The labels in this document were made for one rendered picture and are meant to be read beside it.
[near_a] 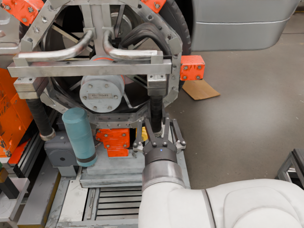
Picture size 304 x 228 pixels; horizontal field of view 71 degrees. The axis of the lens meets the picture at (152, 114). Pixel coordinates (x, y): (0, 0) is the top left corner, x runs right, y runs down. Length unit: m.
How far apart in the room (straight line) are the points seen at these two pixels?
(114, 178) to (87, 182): 0.16
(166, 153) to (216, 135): 1.35
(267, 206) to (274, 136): 1.64
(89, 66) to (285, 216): 0.50
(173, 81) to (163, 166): 0.44
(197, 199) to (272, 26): 1.12
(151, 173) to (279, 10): 1.11
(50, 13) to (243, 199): 0.69
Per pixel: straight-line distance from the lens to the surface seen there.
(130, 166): 1.27
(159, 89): 0.57
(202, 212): 0.39
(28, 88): 0.64
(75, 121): 0.80
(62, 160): 1.27
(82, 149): 0.89
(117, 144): 1.02
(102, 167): 1.29
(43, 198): 1.40
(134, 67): 0.57
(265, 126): 2.06
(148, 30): 0.62
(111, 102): 0.69
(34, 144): 1.49
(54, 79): 0.98
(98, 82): 0.66
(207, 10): 1.20
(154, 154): 0.48
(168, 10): 0.81
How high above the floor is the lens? 1.23
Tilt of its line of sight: 39 degrees down
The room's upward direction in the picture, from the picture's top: straight up
